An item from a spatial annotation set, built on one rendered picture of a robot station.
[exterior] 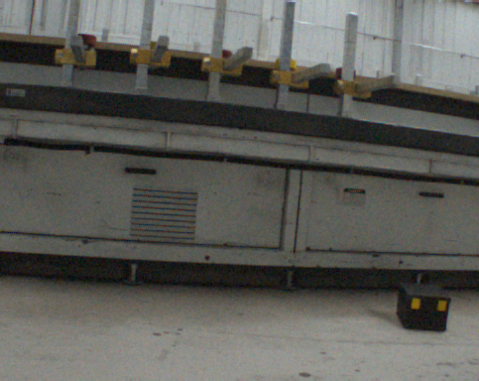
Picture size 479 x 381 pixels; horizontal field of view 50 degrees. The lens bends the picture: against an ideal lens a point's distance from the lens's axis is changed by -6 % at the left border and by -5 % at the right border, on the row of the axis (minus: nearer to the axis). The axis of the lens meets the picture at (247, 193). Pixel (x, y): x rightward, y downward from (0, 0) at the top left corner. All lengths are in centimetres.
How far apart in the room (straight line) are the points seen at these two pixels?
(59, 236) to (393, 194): 140
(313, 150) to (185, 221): 57
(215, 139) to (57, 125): 55
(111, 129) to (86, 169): 28
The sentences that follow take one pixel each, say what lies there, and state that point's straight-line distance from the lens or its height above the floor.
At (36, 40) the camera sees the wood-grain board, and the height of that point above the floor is 88.
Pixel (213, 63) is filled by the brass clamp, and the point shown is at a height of 83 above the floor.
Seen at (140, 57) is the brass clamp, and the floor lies 83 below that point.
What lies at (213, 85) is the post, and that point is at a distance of 190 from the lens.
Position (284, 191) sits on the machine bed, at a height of 40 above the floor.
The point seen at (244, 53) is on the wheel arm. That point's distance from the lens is 164.
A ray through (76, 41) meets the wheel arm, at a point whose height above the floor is 80.
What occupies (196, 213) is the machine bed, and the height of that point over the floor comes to 29.
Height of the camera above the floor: 49
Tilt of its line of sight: 3 degrees down
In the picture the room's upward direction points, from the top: 5 degrees clockwise
